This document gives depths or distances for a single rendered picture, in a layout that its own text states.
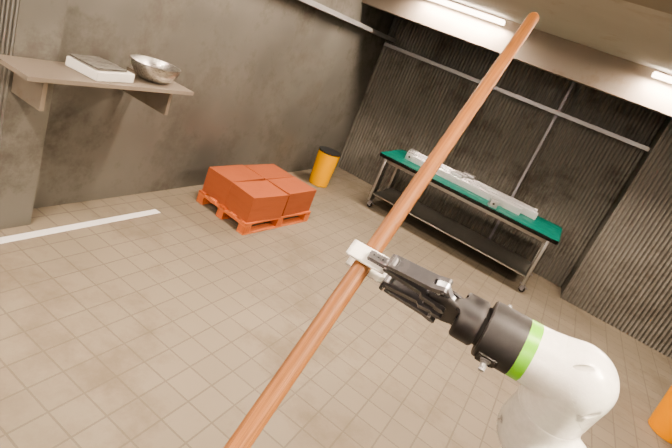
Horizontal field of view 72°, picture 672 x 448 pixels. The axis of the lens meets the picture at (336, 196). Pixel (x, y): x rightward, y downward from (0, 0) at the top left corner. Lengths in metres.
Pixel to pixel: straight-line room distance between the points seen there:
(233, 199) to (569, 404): 4.58
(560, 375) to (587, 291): 6.82
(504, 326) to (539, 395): 0.11
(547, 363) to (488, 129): 7.16
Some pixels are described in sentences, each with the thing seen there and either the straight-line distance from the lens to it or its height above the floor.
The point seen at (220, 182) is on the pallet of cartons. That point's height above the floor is 0.35.
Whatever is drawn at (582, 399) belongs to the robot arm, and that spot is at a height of 1.96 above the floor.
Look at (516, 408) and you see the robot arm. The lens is 0.82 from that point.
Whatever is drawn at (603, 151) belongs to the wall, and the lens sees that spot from 7.70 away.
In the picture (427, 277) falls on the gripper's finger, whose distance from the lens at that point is 0.72.
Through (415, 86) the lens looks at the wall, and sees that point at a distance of 8.16.
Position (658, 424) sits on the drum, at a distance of 5.72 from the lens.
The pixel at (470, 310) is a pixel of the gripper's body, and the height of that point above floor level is 1.98.
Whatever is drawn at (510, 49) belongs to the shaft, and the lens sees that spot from 1.18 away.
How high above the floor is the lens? 2.28
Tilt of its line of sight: 19 degrees down
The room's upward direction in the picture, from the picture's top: 22 degrees clockwise
